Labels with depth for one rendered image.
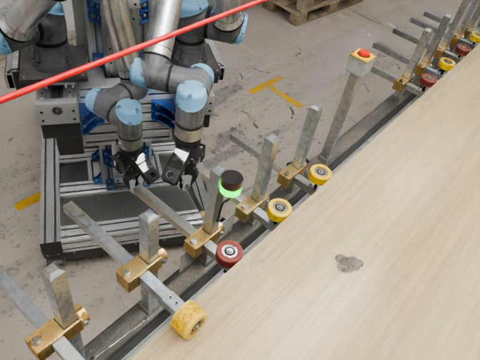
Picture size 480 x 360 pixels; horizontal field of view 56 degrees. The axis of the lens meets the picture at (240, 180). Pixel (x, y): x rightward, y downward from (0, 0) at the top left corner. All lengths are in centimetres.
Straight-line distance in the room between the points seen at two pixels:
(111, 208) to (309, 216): 117
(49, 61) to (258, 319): 112
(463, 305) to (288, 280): 52
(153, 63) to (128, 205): 122
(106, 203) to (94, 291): 43
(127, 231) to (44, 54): 91
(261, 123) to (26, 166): 158
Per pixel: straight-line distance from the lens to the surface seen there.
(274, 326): 123
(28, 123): 323
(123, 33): 141
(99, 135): 193
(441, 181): 184
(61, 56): 174
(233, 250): 133
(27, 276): 242
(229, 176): 120
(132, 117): 133
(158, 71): 123
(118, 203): 236
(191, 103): 112
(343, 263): 140
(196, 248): 136
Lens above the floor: 198
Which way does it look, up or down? 45 degrees down
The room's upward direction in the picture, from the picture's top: 11 degrees clockwise
